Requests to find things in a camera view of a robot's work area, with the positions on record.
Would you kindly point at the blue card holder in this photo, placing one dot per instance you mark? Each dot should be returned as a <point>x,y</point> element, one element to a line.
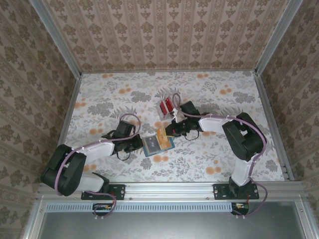
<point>159,152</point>

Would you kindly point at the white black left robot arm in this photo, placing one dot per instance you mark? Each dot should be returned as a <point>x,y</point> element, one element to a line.
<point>99,149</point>

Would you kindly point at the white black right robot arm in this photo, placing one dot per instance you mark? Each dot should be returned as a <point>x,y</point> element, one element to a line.
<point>214,123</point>

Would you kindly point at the dark credit card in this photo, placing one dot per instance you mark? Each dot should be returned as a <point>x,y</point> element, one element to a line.
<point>152,144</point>

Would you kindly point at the red card pack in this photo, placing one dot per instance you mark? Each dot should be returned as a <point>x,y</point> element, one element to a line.
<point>164,107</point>
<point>164,116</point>

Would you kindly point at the black wiring board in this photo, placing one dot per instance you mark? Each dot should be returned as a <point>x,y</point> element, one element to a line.
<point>240,206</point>
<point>102,207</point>

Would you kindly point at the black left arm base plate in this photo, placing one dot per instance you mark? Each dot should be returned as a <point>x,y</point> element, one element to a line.
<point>119,191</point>

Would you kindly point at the aluminium frame post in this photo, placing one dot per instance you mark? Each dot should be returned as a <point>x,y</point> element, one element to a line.
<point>275,35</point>
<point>56,37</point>

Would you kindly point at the grey metal sheet panel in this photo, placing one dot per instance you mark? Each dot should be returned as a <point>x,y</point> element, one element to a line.
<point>169,226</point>

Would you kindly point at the red credit card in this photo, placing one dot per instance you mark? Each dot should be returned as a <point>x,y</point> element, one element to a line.
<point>170,103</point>

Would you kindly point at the orange credit card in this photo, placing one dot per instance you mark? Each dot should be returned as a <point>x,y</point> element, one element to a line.
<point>162,137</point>

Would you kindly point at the aluminium side rail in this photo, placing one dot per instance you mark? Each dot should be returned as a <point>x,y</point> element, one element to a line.
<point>272,124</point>
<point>65,124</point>

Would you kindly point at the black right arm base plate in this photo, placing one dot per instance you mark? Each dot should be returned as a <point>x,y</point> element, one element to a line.
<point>219,191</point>

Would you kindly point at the wide aluminium frame rail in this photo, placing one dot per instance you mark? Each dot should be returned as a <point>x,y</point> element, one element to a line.
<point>169,190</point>

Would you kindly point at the thin aluminium rail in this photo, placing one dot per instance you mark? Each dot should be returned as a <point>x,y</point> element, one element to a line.
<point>224,72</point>

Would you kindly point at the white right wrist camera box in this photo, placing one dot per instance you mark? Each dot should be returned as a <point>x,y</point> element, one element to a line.
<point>176,116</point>

